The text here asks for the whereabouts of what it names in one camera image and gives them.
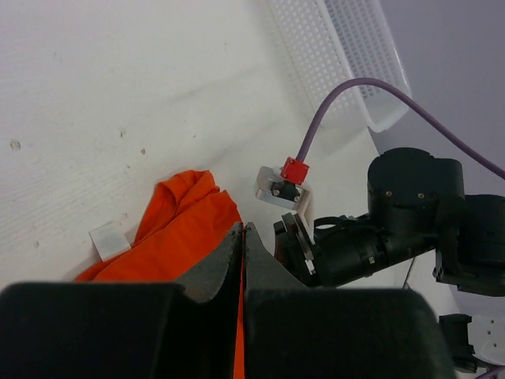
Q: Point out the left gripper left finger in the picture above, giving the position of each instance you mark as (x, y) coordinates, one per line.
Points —
(184, 328)

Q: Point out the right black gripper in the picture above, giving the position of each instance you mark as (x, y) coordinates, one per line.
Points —
(415, 205)

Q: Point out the orange t shirt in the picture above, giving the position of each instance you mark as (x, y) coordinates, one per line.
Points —
(186, 219)

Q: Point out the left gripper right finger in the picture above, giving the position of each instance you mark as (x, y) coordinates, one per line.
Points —
(292, 331)

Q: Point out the white plastic basket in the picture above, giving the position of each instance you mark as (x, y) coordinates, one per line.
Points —
(330, 42)

